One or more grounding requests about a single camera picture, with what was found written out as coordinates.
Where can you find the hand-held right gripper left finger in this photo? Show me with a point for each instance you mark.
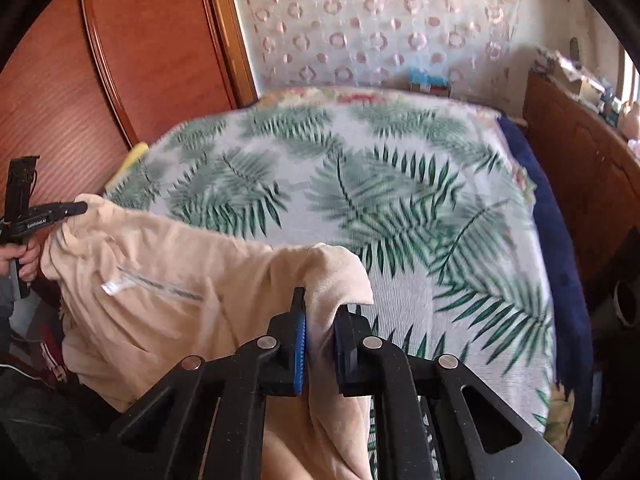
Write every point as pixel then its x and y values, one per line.
pixel 287 355

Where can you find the beige printed t-shirt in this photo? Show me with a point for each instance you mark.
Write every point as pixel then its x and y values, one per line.
pixel 150 300

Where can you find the small cardboard box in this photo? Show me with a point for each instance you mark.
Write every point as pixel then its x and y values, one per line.
pixel 435 91

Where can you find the long wooden cabinet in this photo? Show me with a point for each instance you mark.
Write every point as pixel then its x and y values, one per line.
pixel 580 170

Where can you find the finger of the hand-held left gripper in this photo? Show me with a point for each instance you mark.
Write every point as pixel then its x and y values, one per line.
pixel 67 209

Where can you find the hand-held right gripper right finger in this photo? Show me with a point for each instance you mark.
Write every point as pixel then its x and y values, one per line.
pixel 350 360

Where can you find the white waste bin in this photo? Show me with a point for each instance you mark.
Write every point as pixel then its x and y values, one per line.
pixel 627 302

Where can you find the circle patterned sheer curtain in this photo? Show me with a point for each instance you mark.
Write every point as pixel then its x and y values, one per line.
pixel 375 20

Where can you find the palm leaf printed blanket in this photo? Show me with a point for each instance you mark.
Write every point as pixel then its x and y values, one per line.
pixel 400 185

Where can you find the person's left hand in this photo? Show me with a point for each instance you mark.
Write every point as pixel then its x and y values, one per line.
pixel 31 260

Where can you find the open cardboard box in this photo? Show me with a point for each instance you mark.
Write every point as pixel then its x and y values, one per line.
pixel 577 82

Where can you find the beige thermos jug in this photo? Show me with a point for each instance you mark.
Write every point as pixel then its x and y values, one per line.
pixel 632 120

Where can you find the floral quilt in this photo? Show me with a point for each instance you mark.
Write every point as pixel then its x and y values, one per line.
pixel 325 94

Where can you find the wooden slatted wardrobe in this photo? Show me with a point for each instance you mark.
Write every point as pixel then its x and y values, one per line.
pixel 125 60

